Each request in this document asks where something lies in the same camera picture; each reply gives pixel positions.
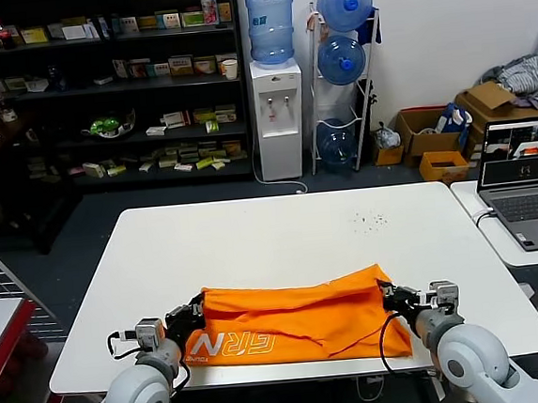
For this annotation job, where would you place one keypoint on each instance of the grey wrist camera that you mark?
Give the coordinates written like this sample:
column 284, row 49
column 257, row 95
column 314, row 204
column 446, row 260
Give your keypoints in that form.
column 442, row 295
column 147, row 334

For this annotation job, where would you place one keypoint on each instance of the black shelf unit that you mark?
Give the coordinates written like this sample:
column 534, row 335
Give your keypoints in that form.
column 146, row 86

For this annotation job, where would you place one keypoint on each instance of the dark blue bottle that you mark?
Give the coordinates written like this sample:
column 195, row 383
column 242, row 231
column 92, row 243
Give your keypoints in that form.
column 56, row 81

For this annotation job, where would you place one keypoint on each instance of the orange t-shirt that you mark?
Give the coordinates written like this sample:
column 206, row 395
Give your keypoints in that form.
column 298, row 321

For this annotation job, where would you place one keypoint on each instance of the small orange box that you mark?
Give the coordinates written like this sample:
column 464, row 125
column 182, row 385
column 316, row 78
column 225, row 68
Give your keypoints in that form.
column 387, row 157

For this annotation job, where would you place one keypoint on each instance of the large brown cardboard box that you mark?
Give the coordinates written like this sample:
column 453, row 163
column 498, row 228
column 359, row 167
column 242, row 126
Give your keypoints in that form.
column 481, row 98

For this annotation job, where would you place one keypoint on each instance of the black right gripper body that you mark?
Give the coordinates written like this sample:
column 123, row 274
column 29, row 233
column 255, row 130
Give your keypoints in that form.
column 405, row 305

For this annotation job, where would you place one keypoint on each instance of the grey clothes pile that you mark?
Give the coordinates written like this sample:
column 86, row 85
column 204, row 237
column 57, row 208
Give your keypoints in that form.
column 524, row 75

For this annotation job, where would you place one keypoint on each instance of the grey laptop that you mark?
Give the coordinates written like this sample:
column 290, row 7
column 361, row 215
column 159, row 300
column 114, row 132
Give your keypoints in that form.
column 528, row 207

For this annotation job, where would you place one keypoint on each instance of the dark brown table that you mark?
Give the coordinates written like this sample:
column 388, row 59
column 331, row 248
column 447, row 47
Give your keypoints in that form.
column 9, row 139

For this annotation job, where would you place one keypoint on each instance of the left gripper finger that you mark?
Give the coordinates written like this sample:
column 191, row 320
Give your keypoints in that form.
column 203, row 318
column 195, row 303

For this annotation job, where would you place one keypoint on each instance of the beige pink product box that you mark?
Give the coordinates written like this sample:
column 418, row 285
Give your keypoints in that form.
column 138, row 69

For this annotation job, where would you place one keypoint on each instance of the small flat white box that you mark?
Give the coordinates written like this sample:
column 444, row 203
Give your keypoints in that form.
column 183, row 167
column 103, row 80
column 156, row 131

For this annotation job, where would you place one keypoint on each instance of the blue water jug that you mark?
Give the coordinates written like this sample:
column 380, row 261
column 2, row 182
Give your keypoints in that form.
column 271, row 27
column 337, row 146
column 341, row 62
column 343, row 5

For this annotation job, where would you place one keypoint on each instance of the pink colourful box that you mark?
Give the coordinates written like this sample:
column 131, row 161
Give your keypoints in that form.
column 209, row 12

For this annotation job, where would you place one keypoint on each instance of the white paper cup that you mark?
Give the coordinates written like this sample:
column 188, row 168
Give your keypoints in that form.
column 230, row 69

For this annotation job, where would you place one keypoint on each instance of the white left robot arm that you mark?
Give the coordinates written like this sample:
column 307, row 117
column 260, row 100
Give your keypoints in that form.
column 136, row 402

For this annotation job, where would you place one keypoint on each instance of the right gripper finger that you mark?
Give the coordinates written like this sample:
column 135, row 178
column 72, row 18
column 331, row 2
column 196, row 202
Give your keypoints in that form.
column 408, row 291
column 386, row 290

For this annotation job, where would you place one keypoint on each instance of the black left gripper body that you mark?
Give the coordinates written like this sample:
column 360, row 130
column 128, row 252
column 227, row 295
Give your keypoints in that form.
column 181, row 324

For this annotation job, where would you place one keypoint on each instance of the open brown cardboard box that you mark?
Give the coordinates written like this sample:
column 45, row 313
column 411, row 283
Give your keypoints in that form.
column 427, row 147

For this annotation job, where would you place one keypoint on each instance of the bowl of green packs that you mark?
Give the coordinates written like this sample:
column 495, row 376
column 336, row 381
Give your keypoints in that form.
column 107, row 127

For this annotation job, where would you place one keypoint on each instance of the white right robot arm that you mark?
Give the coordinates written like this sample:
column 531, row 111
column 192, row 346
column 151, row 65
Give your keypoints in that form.
column 471, row 363

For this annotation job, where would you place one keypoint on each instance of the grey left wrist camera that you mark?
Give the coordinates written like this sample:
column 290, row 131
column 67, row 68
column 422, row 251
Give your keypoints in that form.
column 147, row 334

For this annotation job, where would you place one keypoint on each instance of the large white table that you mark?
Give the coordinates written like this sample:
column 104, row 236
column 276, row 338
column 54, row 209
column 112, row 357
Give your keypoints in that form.
column 253, row 240

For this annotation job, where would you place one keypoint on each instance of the cola bottle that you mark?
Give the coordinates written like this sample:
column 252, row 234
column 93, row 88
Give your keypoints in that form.
column 0, row 36

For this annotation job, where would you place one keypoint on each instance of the clear plastic bottle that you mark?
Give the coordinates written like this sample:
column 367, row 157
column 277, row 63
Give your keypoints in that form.
column 4, row 109

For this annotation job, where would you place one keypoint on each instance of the white jug rack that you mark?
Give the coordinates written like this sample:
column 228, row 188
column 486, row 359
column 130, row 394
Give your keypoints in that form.
column 361, row 141

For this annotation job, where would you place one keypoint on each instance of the white water dispenser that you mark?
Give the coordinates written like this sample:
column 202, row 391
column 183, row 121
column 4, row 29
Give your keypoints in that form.
column 281, row 153

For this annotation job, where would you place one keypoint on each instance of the white blue product box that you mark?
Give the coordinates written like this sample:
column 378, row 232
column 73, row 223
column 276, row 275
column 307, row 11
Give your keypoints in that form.
column 119, row 69

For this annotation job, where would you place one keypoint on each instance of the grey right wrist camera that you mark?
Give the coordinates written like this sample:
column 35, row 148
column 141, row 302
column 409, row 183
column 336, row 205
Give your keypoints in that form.
column 442, row 295

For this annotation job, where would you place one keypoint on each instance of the small white side table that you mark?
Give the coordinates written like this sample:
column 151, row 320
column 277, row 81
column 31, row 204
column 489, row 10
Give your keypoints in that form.
column 499, row 247

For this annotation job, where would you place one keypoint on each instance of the blue hanging cloth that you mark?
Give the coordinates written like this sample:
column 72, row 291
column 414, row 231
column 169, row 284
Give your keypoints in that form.
column 367, row 31

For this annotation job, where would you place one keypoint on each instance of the blue white bag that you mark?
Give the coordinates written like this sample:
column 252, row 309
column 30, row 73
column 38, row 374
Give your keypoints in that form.
column 452, row 119

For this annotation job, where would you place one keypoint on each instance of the small green box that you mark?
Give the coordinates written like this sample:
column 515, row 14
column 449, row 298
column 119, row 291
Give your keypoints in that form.
column 212, row 127

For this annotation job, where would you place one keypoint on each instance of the beige red product box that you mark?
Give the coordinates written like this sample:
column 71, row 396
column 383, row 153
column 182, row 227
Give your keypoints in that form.
column 181, row 66
column 204, row 66

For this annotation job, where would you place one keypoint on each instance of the grey plastic bag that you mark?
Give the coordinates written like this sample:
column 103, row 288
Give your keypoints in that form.
column 386, row 138

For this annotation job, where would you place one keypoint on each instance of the yellow cardboard box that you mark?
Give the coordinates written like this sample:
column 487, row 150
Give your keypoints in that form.
column 441, row 174

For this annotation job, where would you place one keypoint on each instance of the white red product box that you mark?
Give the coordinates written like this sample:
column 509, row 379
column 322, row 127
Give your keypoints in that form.
column 176, row 119

